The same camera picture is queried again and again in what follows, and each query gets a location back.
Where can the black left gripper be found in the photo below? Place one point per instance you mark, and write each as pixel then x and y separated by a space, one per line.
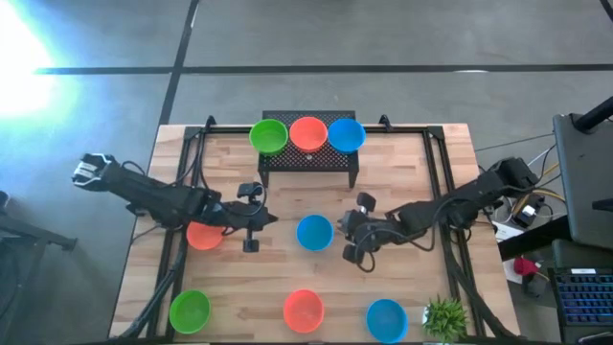
pixel 250 239

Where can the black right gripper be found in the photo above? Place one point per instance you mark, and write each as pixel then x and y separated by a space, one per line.
pixel 353 254

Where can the small blue plastic bowl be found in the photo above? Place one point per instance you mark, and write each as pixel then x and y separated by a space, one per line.
pixel 387 320
pixel 346 135
pixel 314 232

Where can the small orange plastic bowl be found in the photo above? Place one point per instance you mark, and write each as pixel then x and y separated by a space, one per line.
pixel 308 134
pixel 303 311
pixel 203 238

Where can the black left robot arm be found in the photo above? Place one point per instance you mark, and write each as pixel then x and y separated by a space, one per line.
pixel 153 196

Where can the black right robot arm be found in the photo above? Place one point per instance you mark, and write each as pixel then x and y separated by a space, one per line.
pixel 460 201

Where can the black perforated metal rack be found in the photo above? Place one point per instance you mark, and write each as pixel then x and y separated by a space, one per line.
pixel 287 163

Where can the small green potted plant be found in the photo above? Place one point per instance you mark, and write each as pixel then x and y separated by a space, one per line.
pixel 445 318

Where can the white paper sheet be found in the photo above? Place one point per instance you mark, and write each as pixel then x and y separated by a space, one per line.
pixel 507 233

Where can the small red object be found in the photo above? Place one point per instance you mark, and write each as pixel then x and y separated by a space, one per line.
pixel 524 266

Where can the white power adapter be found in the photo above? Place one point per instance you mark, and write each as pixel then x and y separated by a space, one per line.
pixel 528 211

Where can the black desk edge bar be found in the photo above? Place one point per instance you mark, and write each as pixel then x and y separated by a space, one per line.
pixel 536 239

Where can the black metal stand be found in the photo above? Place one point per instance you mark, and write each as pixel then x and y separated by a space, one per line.
pixel 38 236

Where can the dark grey case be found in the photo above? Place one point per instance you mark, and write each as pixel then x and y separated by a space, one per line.
pixel 584 254

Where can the grey laptop lid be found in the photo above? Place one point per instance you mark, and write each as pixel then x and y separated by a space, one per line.
pixel 589 191

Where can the black backlit keyboard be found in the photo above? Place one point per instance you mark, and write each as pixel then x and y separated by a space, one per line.
pixel 584 297

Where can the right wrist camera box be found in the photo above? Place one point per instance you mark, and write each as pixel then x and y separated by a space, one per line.
pixel 374 232

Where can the black aluminium rig frame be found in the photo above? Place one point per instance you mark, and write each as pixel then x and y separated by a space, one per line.
pixel 225 130

